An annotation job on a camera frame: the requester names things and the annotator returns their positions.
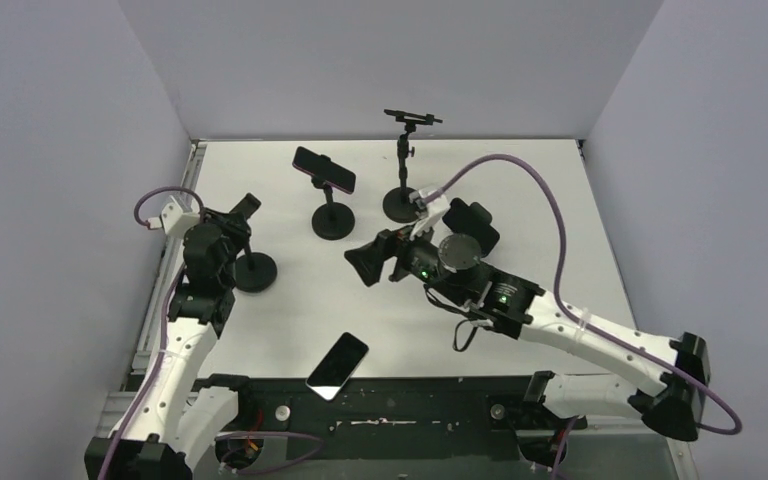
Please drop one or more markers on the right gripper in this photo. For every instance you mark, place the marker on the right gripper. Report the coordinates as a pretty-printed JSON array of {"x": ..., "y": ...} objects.
[{"x": 388, "y": 252}]

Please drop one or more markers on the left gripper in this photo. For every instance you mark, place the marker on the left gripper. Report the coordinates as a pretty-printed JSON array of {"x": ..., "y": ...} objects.
[{"x": 232, "y": 224}]

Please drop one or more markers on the black phone stand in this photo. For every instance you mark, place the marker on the black phone stand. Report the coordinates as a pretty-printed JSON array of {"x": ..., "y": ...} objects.
[
  {"x": 254, "y": 272},
  {"x": 332, "y": 220}
]

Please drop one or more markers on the magenta edged phone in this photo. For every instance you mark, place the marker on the magenta edged phone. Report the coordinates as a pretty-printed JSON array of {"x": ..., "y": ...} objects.
[{"x": 323, "y": 168}]

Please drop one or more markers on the silver black phone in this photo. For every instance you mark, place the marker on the silver black phone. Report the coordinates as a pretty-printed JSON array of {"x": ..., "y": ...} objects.
[{"x": 337, "y": 366}]

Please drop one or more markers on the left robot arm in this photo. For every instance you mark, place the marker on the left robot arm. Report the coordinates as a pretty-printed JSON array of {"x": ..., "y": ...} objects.
[{"x": 161, "y": 435}]

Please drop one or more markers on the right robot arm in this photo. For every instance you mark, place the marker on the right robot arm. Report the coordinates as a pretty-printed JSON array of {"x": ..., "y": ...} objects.
[{"x": 656, "y": 379}]

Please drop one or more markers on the tall empty phone stand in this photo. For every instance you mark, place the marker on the tall empty phone stand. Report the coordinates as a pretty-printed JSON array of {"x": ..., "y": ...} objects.
[{"x": 396, "y": 203}]

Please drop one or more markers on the dark blue phone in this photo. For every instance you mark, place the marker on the dark blue phone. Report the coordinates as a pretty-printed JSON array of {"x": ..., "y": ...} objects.
[{"x": 474, "y": 220}]

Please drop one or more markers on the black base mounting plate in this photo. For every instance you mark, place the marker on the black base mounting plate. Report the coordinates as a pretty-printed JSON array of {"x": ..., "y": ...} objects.
[{"x": 494, "y": 417}]

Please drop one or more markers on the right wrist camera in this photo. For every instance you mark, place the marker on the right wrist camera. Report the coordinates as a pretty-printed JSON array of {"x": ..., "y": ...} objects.
[{"x": 432, "y": 204}]

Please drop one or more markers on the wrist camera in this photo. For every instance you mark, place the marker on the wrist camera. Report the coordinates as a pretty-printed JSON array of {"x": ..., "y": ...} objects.
[
  {"x": 432, "y": 204},
  {"x": 176, "y": 217}
]

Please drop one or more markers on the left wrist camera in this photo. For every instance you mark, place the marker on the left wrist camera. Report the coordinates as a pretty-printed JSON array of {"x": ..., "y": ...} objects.
[{"x": 176, "y": 217}]

